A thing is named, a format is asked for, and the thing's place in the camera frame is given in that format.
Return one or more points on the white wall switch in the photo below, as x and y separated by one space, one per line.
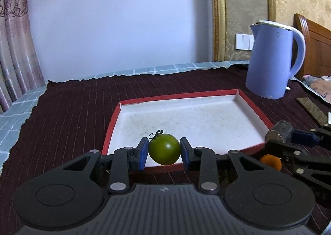
244 41

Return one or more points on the dark sugarcane piece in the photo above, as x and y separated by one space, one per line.
282 132

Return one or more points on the wooden headboard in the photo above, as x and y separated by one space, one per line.
318 47

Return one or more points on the printed paper package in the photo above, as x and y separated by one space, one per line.
321 86

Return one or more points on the blue electric kettle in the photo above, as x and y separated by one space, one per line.
277 55

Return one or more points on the small orange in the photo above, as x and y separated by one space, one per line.
272 161

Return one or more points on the green tomato with stem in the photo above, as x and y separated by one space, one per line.
163 148

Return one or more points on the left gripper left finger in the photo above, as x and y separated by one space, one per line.
70 194

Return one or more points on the dark striped table cloth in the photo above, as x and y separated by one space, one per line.
72 118

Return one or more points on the pink patterned curtain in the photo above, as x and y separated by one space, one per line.
20 69

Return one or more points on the brown flat strip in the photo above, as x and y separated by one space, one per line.
313 110

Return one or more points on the light blue checked sheet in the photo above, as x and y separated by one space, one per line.
20 110

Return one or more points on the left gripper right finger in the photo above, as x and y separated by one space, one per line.
238 192

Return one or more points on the gold picture frame moulding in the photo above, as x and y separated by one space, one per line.
219 29

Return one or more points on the red tray white inside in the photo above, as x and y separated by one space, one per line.
219 120

